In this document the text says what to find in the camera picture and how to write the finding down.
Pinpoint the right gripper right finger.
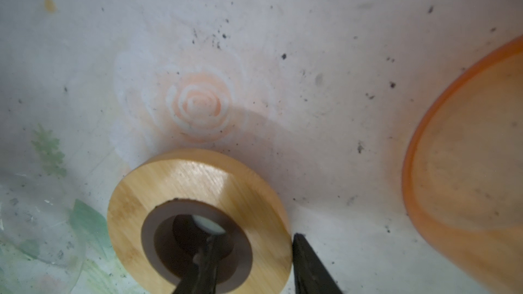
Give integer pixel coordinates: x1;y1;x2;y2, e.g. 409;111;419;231
292;234;343;294

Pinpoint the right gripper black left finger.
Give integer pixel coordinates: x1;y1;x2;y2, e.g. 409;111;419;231
172;234;232;294

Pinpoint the wooden ring holder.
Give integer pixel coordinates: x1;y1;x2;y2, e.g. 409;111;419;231
107;149;292;293

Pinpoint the clear glass carafe brown handle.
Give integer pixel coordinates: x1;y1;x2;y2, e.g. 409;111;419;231
1;170;86;293

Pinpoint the orange glass pitcher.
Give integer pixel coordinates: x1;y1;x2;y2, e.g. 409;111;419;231
402;38;522;293

